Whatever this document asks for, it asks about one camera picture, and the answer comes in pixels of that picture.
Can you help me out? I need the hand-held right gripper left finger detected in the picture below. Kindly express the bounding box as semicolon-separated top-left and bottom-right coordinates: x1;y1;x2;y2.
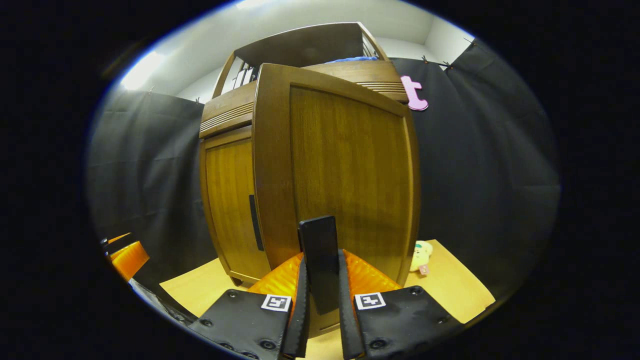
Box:
187;250;311;360

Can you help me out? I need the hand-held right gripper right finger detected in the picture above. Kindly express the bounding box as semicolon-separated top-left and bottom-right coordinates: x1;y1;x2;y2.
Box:
337;248;463;360

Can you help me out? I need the wooden shoe cabinet door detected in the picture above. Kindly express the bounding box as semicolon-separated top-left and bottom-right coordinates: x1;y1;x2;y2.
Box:
251;62;422;338
200;126;273;283

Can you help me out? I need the wooden double-door shoe cabinet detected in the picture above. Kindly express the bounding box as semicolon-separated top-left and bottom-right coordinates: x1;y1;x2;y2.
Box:
199;21;410;288

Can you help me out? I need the small cream plush toy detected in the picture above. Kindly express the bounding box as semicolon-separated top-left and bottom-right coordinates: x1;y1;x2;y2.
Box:
410;240;434;277

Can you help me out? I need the ceiling light strip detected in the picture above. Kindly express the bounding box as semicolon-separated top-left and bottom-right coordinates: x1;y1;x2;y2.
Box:
120;50;166;92

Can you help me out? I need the black backdrop cloth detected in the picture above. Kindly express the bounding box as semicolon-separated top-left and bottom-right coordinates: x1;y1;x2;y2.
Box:
86;39;562;301

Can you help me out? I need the bright ceiling light panel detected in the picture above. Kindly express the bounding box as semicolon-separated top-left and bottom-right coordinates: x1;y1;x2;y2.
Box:
235;0;281;11

